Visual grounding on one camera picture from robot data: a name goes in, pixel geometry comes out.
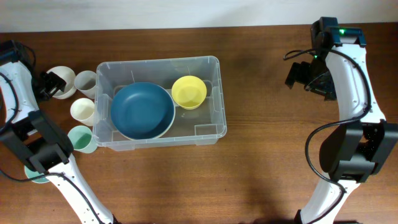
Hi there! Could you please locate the grey plastic cup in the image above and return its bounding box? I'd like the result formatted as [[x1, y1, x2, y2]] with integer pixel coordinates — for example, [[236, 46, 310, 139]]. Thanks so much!
[[74, 70, 96, 99]]

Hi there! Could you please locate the yellow small bowl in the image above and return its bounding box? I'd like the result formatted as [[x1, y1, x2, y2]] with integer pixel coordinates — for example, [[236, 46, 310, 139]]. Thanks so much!
[[171, 75, 207, 110]]

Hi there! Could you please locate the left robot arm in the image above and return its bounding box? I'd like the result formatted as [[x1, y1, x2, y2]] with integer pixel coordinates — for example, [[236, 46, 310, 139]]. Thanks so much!
[[1, 40, 118, 224]]

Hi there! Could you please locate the mint green plastic cup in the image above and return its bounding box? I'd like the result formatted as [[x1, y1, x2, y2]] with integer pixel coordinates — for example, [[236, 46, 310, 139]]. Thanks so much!
[[68, 126, 98, 154]]

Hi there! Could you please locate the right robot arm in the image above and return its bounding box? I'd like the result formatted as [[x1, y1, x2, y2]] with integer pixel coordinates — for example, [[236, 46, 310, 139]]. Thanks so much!
[[283, 17, 397, 223]]

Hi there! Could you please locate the beige plate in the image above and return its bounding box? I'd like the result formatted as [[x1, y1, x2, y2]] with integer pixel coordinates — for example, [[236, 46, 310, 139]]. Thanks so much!
[[118, 91, 176, 140]]

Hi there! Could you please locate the clear plastic storage container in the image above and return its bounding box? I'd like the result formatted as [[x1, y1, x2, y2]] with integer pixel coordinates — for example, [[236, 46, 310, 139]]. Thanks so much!
[[93, 56, 227, 151]]

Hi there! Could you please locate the cream plastic cup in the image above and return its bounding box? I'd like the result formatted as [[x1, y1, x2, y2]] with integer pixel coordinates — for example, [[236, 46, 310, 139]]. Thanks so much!
[[70, 98, 95, 126]]

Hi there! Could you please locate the mint green small bowl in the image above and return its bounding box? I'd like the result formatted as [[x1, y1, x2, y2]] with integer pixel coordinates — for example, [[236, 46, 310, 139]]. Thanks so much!
[[24, 164, 50, 184]]

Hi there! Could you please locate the dark blue plate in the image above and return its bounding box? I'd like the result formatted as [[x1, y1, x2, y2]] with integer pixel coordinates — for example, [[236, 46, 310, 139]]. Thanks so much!
[[111, 82, 176, 140]]

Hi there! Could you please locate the white small bowl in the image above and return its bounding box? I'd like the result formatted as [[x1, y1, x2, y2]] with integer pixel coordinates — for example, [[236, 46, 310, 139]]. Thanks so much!
[[47, 66, 76, 100]]

